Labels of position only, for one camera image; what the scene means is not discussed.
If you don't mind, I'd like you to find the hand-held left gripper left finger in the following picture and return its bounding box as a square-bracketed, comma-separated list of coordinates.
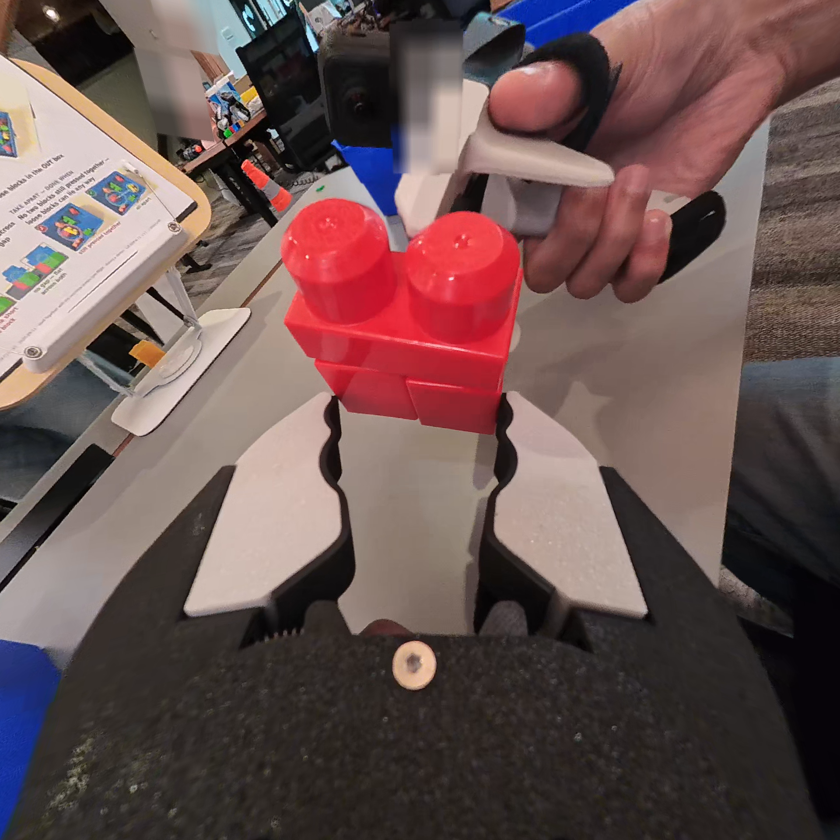
[184, 394, 355, 618]

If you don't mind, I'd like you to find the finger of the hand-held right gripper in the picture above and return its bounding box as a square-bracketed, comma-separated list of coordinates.
[394, 168, 568, 240]
[460, 103, 615, 187]

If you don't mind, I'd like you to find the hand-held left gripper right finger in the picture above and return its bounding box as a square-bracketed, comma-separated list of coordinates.
[476, 392, 649, 620]

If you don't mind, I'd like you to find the blue storage bin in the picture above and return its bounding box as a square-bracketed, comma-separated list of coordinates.
[0, 640, 64, 840]
[335, 0, 644, 219]

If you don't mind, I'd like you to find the red mega block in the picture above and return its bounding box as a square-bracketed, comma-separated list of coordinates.
[405, 377, 506, 435]
[315, 360, 421, 422]
[280, 200, 523, 396]

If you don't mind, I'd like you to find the person's right forearm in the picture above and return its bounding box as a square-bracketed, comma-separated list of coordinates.
[768, 0, 840, 99]

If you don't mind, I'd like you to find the person's right hand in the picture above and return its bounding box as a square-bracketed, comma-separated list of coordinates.
[489, 0, 802, 303]

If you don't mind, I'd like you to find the black office chair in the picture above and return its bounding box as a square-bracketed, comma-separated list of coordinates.
[237, 14, 332, 172]

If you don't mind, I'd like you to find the orange traffic cone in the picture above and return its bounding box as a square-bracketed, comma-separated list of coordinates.
[243, 158, 298, 219]

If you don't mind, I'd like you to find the person's jeans leg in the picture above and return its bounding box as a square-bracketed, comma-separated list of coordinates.
[722, 357, 840, 620]

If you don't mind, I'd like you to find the printed instruction sheet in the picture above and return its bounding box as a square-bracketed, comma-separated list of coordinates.
[0, 59, 198, 382]

